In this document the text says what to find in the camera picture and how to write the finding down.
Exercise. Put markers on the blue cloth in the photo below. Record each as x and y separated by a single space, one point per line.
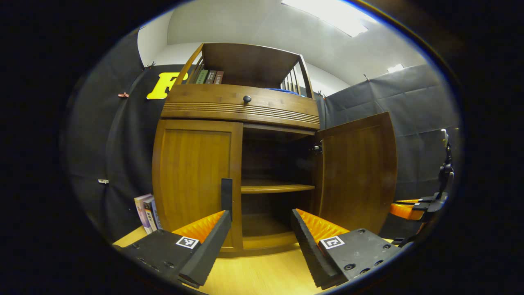
282 91

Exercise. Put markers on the reddish brown book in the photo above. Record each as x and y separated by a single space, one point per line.
219 78

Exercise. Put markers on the dark striped box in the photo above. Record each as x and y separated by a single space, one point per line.
150 215

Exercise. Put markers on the metal door hinge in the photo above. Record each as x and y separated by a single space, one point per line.
317 147

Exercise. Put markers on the wooden inner shelf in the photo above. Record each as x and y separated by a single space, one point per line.
274 187

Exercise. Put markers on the large ceiling light panel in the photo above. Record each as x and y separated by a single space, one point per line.
331 14

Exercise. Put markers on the wooden double-door shoe cabinet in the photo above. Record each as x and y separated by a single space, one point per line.
245 61

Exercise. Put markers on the wooden drawer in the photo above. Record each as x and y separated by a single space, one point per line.
204 98

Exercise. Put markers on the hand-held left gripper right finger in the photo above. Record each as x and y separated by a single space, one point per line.
309 250

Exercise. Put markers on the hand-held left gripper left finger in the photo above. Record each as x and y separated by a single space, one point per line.
208 250

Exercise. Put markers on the black backdrop cloth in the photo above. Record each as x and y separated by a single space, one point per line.
417 106

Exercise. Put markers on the small ceiling light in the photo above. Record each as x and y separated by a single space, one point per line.
395 68

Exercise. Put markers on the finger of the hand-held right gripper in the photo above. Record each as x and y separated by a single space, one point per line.
407 200
403 211

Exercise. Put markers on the wooden shoe cabinet door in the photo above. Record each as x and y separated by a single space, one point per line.
356 172
192 176

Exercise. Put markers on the dark blue box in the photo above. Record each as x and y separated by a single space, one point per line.
157 215

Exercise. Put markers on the black round drawer knob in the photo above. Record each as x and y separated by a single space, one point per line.
247 99

